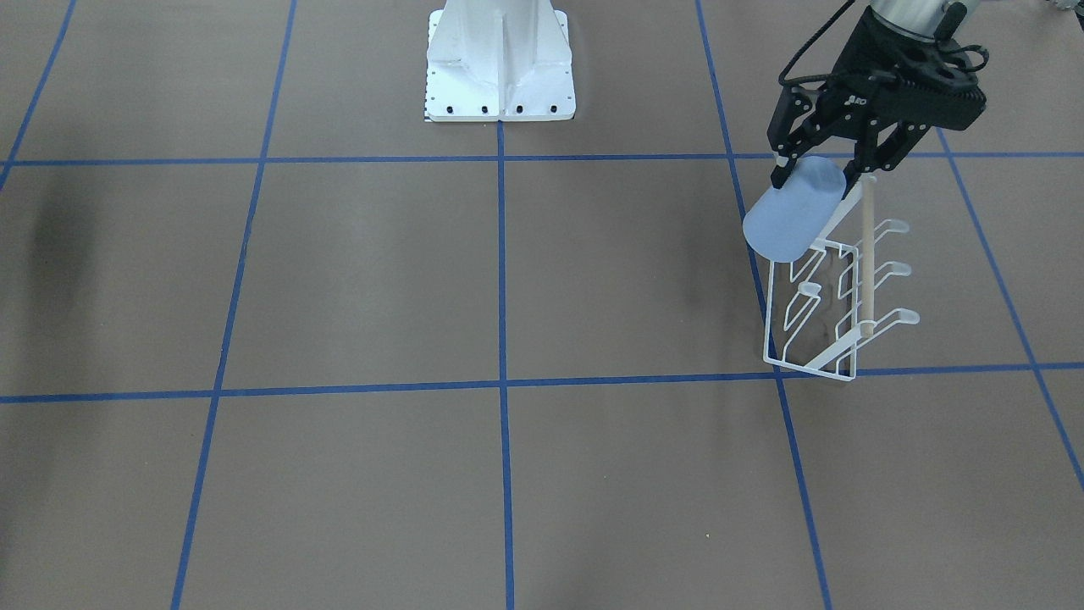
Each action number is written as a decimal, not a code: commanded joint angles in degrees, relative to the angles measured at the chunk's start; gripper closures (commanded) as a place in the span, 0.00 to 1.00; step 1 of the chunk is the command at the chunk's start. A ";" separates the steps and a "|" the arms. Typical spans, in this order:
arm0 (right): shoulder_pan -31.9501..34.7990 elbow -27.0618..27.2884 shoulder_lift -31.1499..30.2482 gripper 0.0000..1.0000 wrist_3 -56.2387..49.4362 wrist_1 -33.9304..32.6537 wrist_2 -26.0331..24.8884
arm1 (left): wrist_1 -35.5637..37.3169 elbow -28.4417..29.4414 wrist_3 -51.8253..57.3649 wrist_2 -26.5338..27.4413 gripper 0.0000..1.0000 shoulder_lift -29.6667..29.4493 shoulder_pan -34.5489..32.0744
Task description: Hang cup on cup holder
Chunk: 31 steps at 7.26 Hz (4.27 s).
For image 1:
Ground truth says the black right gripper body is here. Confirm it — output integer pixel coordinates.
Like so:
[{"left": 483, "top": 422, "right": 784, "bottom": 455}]
[{"left": 823, "top": 8, "right": 988, "bottom": 130}]

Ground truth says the light blue plastic cup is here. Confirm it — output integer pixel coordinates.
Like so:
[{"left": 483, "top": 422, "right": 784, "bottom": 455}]
[{"left": 743, "top": 156, "right": 847, "bottom": 263}]

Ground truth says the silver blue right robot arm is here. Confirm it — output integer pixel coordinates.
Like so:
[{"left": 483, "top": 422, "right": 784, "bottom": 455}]
[{"left": 767, "top": 1, "right": 990, "bottom": 189}]

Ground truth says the white wire cup holder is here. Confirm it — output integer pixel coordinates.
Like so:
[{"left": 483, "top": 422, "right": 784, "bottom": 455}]
[{"left": 761, "top": 174, "right": 921, "bottom": 381}]

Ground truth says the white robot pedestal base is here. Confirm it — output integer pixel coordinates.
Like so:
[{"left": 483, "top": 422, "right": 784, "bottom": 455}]
[{"left": 423, "top": 1, "right": 577, "bottom": 124}]

